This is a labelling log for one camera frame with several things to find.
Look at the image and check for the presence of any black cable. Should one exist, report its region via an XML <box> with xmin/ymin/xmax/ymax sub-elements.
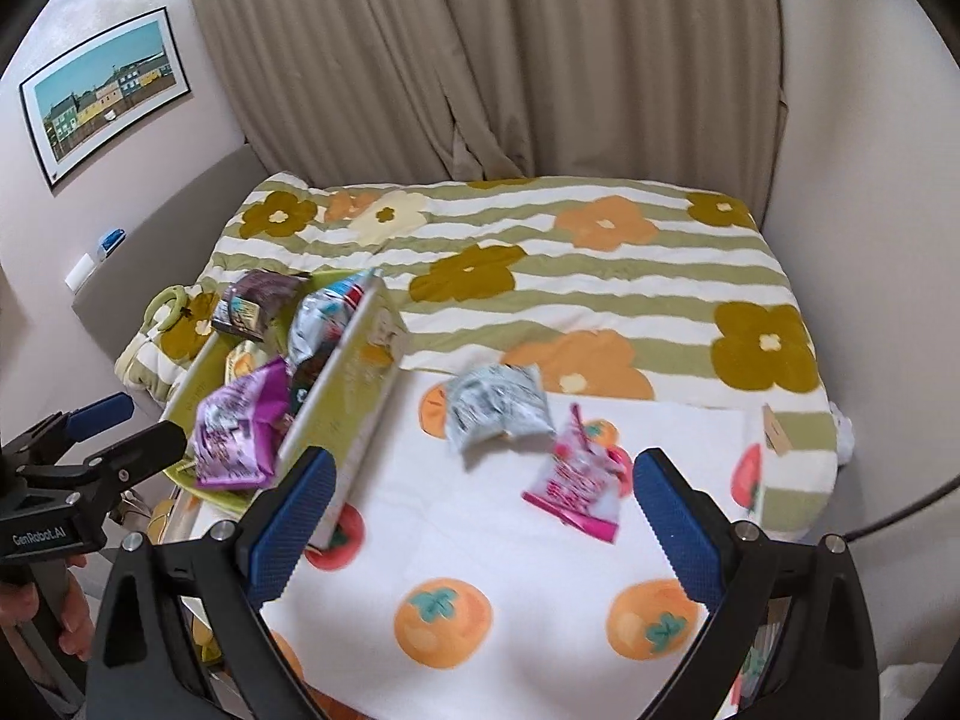
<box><xmin>841</xmin><ymin>471</ymin><xmax>960</xmax><ymax>547</ymax></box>

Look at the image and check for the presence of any person's left hand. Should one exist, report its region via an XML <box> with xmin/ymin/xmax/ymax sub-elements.
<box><xmin>0</xmin><ymin>553</ymin><xmax>96</xmax><ymax>665</ymax></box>

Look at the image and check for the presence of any beige curtain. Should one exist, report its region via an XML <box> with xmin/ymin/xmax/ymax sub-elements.
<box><xmin>192</xmin><ymin>0</ymin><xmax>786</xmax><ymax>215</ymax></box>

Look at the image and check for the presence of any framed building picture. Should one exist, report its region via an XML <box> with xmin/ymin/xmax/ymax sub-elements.
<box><xmin>20</xmin><ymin>7</ymin><xmax>190</xmax><ymax>188</ymax></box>

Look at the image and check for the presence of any white persimmon print cloth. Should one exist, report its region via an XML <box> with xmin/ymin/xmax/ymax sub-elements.
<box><xmin>187</xmin><ymin>365</ymin><xmax>775</xmax><ymax>720</ymax></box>

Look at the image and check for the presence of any grey padded headboard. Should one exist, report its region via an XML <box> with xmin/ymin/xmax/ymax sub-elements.
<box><xmin>71</xmin><ymin>145</ymin><xmax>267</xmax><ymax>359</ymax></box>

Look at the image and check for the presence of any cream orange cake snack packet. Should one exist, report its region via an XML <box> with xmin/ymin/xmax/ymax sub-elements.
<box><xmin>224</xmin><ymin>340</ymin><xmax>272</xmax><ymax>383</ymax></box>

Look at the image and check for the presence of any blue white wall device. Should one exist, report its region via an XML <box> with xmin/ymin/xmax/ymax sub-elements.
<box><xmin>96</xmin><ymin>227</ymin><xmax>127</xmax><ymax>262</ymax></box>

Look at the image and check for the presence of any pink magenta snack packet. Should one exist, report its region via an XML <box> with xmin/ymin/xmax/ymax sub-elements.
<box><xmin>523</xmin><ymin>403</ymin><xmax>626</xmax><ymax>544</ymax></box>

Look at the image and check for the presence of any green cardboard storage box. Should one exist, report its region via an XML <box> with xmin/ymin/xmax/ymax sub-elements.
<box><xmin>163</xmin><ymin>270</ymin><xmax>410</xmax><ymax>550</ymax></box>

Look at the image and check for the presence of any blue white snack packet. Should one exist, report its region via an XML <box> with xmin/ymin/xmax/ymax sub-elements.
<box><xmin>286</xmin><ymin>270</ymin><xmax>374</xmax><ymax>372</ymax></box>

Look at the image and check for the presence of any white wall switch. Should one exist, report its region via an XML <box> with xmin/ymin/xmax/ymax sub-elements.
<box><xmin>64</xmin><ymin>254</ymin><xmax>98</xmax><ymax>294</ymax></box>

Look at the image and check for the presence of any grey white snack packet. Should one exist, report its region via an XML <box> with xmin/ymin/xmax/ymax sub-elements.
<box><xmin>444</xmin><ymin>364</ymin><xmax>555</xmax><ymax>454</ymax></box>

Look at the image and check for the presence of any purple snack packet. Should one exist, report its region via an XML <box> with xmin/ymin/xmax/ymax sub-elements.
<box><xmin>189</xmin><ymin>358</ymin><xmax>290</xmax><ymax>489</ymax></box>

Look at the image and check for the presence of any green striped flower blanket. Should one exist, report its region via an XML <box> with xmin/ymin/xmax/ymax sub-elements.
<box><xmin>116</xmin><ymin>172</ymin><xmax>839</xmax><ymax>535</ymax></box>

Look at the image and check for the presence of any brown maroon snack packet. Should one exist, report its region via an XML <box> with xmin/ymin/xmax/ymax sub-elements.
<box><xmin>212</xmin><ymin>268</ymin><xmax>308</xmax><ymax>341</ymax></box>

